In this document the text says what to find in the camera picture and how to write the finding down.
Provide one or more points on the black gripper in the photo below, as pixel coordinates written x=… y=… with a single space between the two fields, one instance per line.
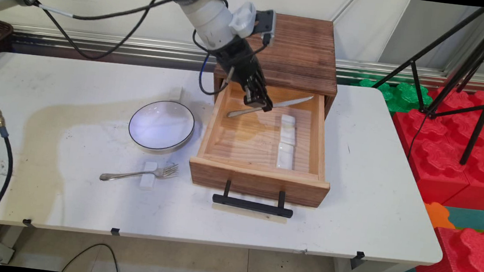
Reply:
x=238 y=62

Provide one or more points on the silver table knife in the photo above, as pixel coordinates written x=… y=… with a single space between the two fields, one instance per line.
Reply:
x=292 y=101

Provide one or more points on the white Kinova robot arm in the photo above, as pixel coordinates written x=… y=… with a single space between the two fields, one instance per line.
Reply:
x=192 y=2

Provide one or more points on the white ceramic cutlery rest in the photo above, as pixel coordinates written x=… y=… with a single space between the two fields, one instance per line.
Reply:
x=148 y=182
x=288 y=129
x=285 y=157
x=176 y=93

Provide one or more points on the light wooden drawer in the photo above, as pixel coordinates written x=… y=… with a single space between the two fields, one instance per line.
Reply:
x=250 y=141

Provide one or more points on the dark wooden cabinet box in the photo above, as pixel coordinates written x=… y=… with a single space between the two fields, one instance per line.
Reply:
x=303 y=48

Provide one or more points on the white plate with black rim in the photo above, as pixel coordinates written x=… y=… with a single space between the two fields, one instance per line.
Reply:
x=162 y=124

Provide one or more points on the silver fork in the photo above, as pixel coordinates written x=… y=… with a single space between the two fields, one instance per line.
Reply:
x=131 y=174

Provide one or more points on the black table edge clip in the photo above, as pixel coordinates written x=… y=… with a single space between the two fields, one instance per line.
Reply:
x=115 y=231
x=360 y=255
x=28 y=223

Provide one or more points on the large red foam block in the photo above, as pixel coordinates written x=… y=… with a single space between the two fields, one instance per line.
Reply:
x=439 y=159

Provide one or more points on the orange foam piece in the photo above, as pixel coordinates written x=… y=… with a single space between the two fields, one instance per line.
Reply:
x=437 y=215

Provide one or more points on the teal foam mat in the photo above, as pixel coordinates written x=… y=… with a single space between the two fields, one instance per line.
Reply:
x=476 y=219

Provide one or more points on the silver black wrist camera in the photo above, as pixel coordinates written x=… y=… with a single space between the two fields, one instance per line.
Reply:
x=267 y=23

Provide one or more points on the aluminium wall rail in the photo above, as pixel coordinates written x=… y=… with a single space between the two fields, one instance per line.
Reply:
x=100 y=44

